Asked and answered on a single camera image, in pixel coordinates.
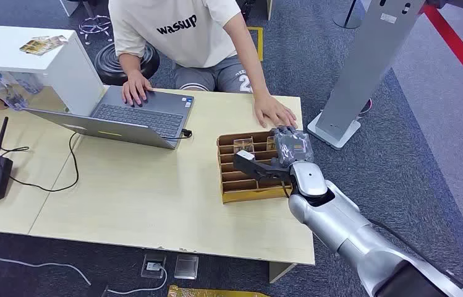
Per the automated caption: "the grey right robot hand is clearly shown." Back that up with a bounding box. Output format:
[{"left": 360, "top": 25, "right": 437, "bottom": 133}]
[{"left": 271, "top": 126, "right": 315, "bottom": 168}]

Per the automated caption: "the person's right hand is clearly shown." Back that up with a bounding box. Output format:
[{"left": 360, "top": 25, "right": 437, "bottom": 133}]
[{"left": 121, "top": 70, "right": 153, "bottom": 108}]

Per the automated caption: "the person's left hand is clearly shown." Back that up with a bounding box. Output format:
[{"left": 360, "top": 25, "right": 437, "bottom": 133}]
[{"left": 253, "top": 95, "right": 299, "bottom": 130}]

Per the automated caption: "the clear plastic card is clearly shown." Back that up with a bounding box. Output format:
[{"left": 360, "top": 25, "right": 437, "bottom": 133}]
[{"left": 233, "top": 138, "right": 255, "bottom": 153}]

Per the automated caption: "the cardboard card holder box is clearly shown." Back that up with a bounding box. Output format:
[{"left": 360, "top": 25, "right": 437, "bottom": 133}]
[{"left": 216, "top": 130, "right": 297, "bottom": 205}]

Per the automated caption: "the person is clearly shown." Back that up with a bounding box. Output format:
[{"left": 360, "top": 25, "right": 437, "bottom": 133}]
[{"left": 108, "top": 0, "right": 299, "bottom": 130}]

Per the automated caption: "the grey laptop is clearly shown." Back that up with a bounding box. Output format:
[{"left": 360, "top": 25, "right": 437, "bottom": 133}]
[{"left": 24, "top": 85, "right": 195, "bottom": 150}]

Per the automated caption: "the black round stool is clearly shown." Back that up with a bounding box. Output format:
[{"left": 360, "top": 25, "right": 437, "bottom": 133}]
[{"left": 93, "top": 42, "right": 161, "bottom": 86}]

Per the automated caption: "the chrome stool base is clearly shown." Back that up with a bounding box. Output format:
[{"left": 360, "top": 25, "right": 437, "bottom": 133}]
[{"left": 78, "top": 15, "right": 113, "bottom": 45}]

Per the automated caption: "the grey metal stand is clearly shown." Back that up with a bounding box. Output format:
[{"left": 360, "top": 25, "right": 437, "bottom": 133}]
[{"left": 307, "top": 0, "right": 427, "bottom": 150}]

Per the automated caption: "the stack of printed cards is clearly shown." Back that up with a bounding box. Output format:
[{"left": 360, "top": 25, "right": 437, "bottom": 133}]
[{"left": 19, "top": 35, "right": 69, "bottom": 56}]

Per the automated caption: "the clear plastic wrapper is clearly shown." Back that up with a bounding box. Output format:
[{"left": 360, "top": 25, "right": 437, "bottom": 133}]
[{"left": 10, "top": 72, "right": 45, "bottom": 95}]

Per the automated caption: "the pale table leg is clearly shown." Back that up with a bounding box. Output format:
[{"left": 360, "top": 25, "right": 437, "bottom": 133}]
[{"left": 269, "top": 262, "right": 297, "bottom": 284}]

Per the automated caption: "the clear plastic bottle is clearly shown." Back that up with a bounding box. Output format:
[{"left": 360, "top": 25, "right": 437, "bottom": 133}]
[{"left": 0, "top": 69, "right": 29, "bottom": 111}]

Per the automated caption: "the white shelf unit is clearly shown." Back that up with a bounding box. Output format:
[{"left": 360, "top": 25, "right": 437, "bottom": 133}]
[{"left": 0, "top": 24, "right": 106, "bottom": 117}]

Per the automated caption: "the metal floor socket cover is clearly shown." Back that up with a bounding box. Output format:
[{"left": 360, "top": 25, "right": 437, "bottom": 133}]
[{"left": 174, "top": 254, "right": 200, "bottom": 280}]

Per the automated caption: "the gold foil bag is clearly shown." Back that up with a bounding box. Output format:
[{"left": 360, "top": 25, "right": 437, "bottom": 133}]
[{"left": 168, "top": 285, "right": 271, "bottom": 297}]

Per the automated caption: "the open floor socket box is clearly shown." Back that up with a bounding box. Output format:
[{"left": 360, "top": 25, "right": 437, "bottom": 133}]
[{"left": 141, "top": 253, "right": 168, "bottom": 280}]

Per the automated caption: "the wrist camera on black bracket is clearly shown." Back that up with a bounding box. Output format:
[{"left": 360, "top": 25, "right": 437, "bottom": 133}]
[{"left": 233, "top": 150, "right": 294, "bottom": 183}]

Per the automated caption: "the black plug with short cable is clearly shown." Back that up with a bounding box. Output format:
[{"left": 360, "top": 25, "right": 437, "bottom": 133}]
[{"left": 169, "top": 128, "right": 193, "bottom": 142}]

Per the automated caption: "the black laptop cable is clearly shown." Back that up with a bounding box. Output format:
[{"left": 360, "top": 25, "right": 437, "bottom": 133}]
[{"left": 9, "top": 132, "right": 80, "bottom": 193}]

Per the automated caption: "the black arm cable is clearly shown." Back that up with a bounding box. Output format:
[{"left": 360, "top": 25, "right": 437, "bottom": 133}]
[{"left": 367, "top": 218, "right": 463, "bottom": 290}]

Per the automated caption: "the white cable with plug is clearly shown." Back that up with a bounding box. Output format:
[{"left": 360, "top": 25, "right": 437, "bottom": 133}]
[{"left": 106, "top": 264, "right": 169, "bottom": 296}]

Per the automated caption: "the long white cable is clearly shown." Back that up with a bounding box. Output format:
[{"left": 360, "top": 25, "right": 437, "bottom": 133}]
[{"left": 0, "top": 243, "right": 92, "bottom": 286}]

